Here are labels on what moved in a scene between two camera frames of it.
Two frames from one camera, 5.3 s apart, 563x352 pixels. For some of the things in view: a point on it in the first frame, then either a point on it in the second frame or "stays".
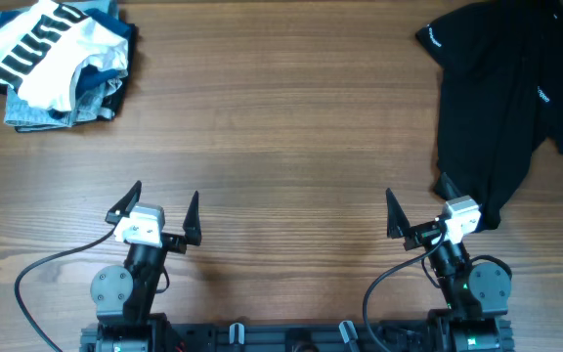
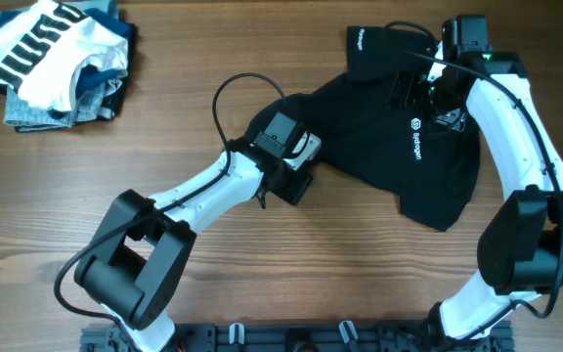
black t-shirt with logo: (514, 73) -> (423, 167)
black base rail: (412, 335) stays
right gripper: (399, 225) -> (415, 83)
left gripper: (176, 242) -> (294, 186)
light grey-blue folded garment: (90, 100) stays
